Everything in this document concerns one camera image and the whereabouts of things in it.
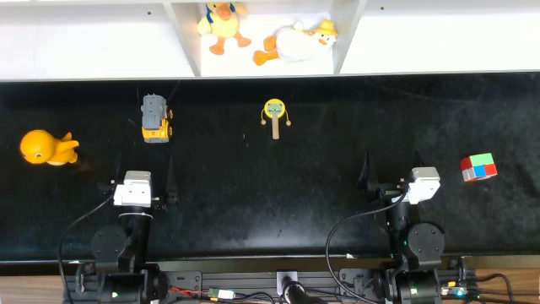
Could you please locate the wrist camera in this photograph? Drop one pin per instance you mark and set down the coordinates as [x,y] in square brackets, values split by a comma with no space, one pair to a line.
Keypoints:
[422,183]
[134,191]

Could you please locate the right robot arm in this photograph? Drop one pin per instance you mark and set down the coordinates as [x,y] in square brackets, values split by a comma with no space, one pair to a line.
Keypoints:
[425,242]

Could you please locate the yellow rubber duck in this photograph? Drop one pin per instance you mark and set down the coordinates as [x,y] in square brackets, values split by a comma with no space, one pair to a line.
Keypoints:
[42,148]

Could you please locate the mounting rail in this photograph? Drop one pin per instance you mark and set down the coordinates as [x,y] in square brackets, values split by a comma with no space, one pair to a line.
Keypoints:
[253,282]

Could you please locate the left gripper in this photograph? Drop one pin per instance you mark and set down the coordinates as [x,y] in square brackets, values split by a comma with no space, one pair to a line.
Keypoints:
[158,203]

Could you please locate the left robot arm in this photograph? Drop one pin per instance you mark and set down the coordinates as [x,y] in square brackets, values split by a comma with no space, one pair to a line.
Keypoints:
[135,230]

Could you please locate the many-coloured puzzle cube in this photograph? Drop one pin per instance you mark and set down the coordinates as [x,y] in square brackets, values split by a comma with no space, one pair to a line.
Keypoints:
[478,168]

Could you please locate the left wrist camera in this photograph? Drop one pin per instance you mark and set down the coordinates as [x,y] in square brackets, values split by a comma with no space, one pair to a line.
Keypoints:
[134,191]

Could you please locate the grey and yellow toy truck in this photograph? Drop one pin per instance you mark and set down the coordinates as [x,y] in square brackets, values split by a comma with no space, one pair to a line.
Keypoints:
[154,120]

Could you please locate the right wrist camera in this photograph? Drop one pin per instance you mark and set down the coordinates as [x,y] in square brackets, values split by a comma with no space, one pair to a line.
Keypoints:
[422,183]

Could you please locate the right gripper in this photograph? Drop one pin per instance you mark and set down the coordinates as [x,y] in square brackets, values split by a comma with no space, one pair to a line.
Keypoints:
[381,192]

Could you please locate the yellow rattle drum toy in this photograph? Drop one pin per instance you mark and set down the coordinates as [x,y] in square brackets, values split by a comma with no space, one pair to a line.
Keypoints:
[275,110]

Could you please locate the white shelf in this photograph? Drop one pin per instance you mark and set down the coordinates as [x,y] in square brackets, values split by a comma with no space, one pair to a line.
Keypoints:
[84,46]

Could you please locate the yellow plush duck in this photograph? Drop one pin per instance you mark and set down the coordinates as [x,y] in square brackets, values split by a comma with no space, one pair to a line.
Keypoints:
[223,25]

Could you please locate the white plush duck with hat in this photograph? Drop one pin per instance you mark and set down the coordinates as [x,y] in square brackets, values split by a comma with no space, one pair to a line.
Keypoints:
[297,44]

